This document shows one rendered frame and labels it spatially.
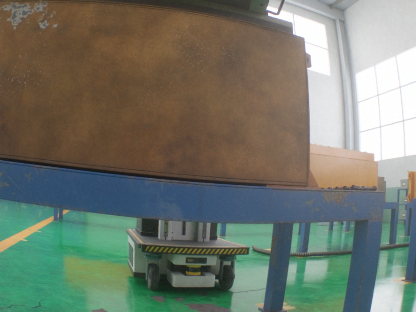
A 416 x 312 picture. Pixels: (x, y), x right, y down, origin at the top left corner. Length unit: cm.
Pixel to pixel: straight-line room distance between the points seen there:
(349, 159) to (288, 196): 382
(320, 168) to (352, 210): 332
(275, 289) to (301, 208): 87
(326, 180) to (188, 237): 246
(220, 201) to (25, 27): 87
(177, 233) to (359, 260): 151
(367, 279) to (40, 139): 118
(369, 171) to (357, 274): 389
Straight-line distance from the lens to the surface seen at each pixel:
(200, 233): 242
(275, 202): 98
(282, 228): 177
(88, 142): 107
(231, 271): 226
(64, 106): 110
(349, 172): 477
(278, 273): 180
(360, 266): 123
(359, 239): 124
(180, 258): 210
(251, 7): 142
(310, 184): 127
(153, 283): 214
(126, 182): 87
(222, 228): 649
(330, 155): 456
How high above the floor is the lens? 58
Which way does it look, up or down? 8 degrees up
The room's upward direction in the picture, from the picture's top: 4 degrees clockwise
